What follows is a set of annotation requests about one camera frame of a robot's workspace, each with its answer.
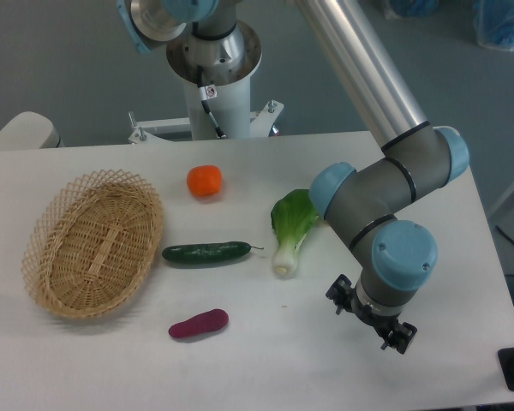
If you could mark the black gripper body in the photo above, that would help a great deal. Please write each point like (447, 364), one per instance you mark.
(383, 325)

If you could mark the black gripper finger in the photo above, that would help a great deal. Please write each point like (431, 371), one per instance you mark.
(397, 336)
(340, 293)

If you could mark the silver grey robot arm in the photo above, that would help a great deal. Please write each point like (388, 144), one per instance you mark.
(396, 256)

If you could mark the green cucumber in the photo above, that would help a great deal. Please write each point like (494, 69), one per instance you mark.
(207, 253)

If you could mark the green bok choy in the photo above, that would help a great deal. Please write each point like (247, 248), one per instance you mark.
(292, 218)

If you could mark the purple sweet potato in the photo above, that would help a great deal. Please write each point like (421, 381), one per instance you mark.
(200, 324)

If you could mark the orange tomato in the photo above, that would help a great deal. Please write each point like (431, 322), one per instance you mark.
(204, 180)

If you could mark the woven wicker basket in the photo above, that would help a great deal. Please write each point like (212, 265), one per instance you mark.
(94, 245)

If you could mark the blue plastic bag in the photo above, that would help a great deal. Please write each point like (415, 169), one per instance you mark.
(494, 24)

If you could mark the white chair back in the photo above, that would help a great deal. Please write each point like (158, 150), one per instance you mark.
(29, 131)

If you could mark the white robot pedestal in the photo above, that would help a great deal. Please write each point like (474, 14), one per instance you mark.
(216, 79)

